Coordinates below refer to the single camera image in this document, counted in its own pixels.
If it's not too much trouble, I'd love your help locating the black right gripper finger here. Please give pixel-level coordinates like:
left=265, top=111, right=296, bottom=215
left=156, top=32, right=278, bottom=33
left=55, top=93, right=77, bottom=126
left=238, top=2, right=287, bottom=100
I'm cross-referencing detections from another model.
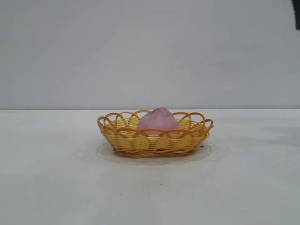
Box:
left=294, top=0, right=300, bottom=30

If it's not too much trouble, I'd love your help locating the clear plastic doily plate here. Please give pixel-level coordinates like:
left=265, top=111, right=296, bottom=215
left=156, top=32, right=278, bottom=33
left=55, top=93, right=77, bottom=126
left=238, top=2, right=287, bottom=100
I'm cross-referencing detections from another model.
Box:
left=95, top=142, right=213, bottom=166

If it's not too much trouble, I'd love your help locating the pink peach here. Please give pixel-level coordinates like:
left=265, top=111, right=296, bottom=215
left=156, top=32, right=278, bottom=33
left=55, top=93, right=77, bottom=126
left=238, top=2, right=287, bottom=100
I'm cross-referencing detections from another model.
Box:
left=137, top=107, right=181, bottom=138

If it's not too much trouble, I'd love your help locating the yellow woven plastic basket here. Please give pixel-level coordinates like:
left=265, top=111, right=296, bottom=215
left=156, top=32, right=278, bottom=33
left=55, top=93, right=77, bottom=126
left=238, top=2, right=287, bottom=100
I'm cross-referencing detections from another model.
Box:
left=97, top=109, right=214, bottom=158

